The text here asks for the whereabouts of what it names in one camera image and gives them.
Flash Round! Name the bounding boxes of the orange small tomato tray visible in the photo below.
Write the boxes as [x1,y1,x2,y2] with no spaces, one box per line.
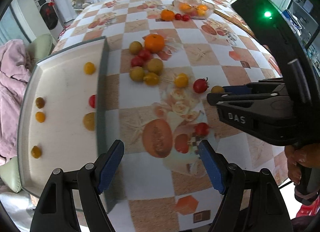
[35,111,46,123]

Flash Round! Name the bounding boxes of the red tomato with stem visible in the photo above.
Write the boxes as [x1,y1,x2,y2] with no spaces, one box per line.
[193,78,209,94]

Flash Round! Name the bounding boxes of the white washing machine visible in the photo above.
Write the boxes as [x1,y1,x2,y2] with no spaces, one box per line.
[34,0,65,41]

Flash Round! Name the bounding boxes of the yellow green plum lower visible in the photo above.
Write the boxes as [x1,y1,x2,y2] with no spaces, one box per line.
[129,66,144,82]

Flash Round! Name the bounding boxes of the white rectangular tray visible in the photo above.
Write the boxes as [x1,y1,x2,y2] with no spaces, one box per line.
[17,37,108,197]

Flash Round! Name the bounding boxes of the yellow green plum beside orange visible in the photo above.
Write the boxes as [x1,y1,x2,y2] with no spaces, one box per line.
[129,41,143,55]

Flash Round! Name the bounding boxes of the pink blanket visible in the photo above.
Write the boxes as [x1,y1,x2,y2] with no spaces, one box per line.
[1,39,30,165]

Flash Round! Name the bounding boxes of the yellow plum small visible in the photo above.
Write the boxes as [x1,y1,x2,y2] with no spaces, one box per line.
[143,72,160,86]

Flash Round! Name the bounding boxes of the far orange near bowl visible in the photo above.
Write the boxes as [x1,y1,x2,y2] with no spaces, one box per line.
[160,9,175,22]

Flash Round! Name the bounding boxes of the person right hand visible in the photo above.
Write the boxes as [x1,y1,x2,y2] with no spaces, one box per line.
[285,144,320,184]

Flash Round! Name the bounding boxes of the red cherry tomato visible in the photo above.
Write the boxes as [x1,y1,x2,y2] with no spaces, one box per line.
[182,15,190,22]
[88,95,96,109]
[175,14,182,20]

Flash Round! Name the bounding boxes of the yellow cherry tomato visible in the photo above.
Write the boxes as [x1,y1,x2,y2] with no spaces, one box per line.
[174,73,189,88]
[84,62,96,75]

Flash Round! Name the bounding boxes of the checkered fruit print tablecloth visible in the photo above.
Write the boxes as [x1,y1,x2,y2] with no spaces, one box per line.
[30,0,288,232]

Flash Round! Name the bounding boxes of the olive yellow plum fruit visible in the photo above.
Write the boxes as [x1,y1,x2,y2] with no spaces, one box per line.
[35,97,46,109]

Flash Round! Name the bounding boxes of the yellow cherry tomato on table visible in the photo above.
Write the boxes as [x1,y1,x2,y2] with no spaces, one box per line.
[174,73,189,88]

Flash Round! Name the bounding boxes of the large orange near tray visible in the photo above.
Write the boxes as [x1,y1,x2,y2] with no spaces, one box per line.
[144,34,165,54]

